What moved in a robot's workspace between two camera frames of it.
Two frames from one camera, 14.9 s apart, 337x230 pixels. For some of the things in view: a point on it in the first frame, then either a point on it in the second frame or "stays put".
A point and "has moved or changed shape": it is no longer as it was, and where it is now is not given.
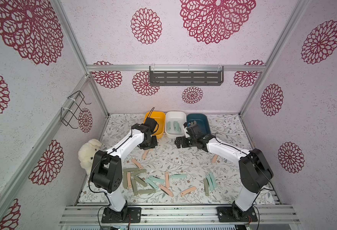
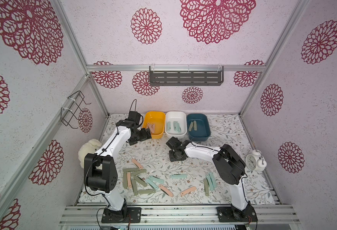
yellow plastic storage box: [160, 117] stays put
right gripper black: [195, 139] -> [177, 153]
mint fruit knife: [175, 126] stays put
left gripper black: [154, 143] -> [144, 136]
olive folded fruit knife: [140, 180] stays put
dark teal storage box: [201, 120] stays put
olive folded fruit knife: [207, 190] stays put
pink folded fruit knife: [166, 190] stays put
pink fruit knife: [145, 153] has moved or changed shape
